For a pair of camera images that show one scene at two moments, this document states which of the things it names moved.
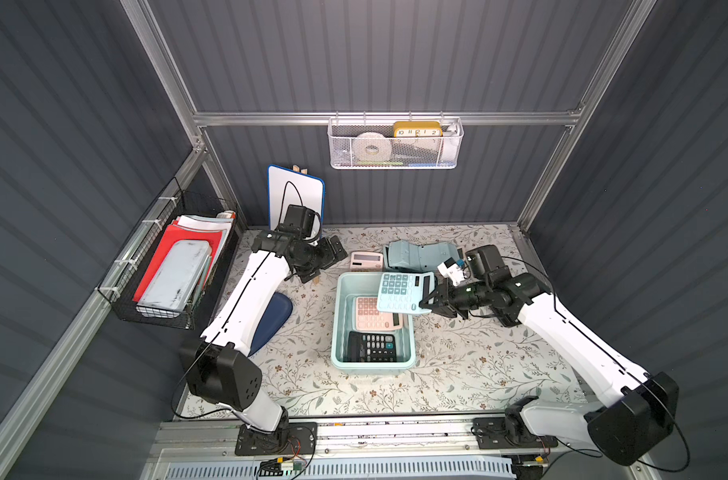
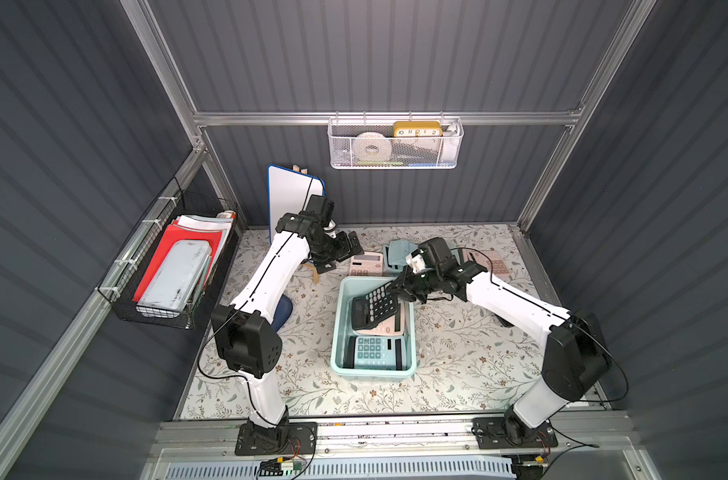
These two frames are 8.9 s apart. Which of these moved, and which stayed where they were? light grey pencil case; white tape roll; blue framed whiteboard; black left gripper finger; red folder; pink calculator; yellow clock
Moved: black left gripper finger
Stayed: yellow clock; white tape roll; blue framed whiteboard; red folder; light grey pencil case; pink calculator
